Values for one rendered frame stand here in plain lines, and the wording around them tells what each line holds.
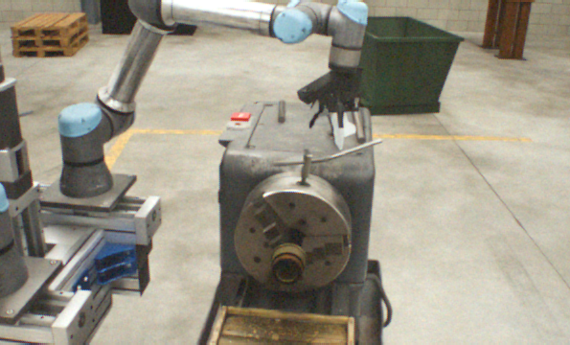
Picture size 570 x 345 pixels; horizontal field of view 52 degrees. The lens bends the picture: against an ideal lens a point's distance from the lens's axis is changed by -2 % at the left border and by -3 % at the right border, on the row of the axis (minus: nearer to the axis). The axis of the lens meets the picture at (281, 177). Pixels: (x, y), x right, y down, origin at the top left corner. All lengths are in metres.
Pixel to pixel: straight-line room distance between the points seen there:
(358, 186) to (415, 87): 4.63
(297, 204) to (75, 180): 0.61
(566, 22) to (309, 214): 11.47
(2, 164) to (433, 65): 5.20
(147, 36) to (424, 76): 4.84
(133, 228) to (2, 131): 0.46
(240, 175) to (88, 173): 0.42
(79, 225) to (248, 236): 0.49
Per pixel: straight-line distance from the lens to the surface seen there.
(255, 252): 1.65
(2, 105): 1.48
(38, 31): 9.10
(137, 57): 1.69
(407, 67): 6.15
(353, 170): 1.70
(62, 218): 1.79
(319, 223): 1.58
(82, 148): 1.69
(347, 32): 1.46
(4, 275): 1.34
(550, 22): 12.68
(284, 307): 1.79
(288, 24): 1.34
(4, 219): 1.31
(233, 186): 1.74
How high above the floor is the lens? 1.89
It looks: 24 degrees down
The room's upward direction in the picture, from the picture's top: 2 degrees clockwise
